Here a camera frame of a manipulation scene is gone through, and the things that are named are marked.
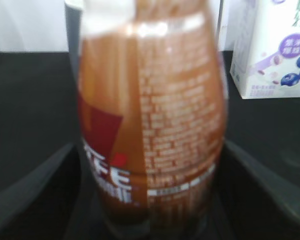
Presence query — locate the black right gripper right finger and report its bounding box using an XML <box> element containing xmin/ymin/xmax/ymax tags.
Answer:
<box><xmin>202</xmin><ymin>140</ymin><xmax>300</xmax><ymax>240</ymax></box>

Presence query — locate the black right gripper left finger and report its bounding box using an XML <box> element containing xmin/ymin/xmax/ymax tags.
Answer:
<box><xmin>0</xmin><ymin>144</ymin><xmax>94</xmax><ymax>240</ymax></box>

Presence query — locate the brown coffee drink bottle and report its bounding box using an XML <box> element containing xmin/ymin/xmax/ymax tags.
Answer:
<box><xmin>78</xmin><ymin>0</ymin><xmax>226</xmax><ymax>228</ymax></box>

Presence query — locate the white blueberry milk carton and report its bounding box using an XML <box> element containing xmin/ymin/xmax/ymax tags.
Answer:
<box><xmin>230</xmin><ymin>0</ymin><xmax>300</xmax><ymax>100</ymax></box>

